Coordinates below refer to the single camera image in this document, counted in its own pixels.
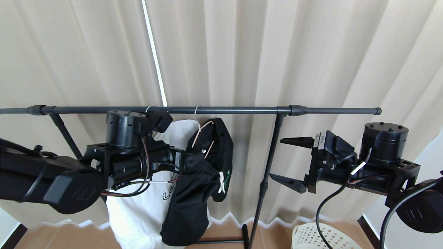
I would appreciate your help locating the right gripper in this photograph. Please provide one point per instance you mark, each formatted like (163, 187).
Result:
(322, 173)

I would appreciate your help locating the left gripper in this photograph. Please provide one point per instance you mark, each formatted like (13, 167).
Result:
(187, 160)

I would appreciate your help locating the pink clothes hanger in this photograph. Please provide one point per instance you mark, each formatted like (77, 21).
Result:
(199, 133)
(149, 109)

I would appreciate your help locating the black garment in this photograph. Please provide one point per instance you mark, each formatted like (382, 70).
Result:
(193, 200)

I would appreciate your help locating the white printed t-shirt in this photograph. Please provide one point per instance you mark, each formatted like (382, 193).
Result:
(138, 214)

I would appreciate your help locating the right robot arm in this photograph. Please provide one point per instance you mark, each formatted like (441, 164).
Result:
(384, 145)

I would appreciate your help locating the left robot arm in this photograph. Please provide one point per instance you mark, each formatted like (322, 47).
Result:
(52, 176)

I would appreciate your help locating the black clothes rack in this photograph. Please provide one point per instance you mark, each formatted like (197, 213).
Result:
(242, 110)

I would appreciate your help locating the white laundry basket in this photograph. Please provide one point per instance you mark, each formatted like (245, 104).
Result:
(325, 238)

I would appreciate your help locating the beige curtain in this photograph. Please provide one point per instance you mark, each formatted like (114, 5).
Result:
(277, 52)

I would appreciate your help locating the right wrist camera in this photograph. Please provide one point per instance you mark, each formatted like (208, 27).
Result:
(332, 145)

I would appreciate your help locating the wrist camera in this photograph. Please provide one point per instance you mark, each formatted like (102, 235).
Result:
(332, 145)
(161, 121)

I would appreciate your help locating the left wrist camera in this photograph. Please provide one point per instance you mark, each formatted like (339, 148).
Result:
(161, 121)

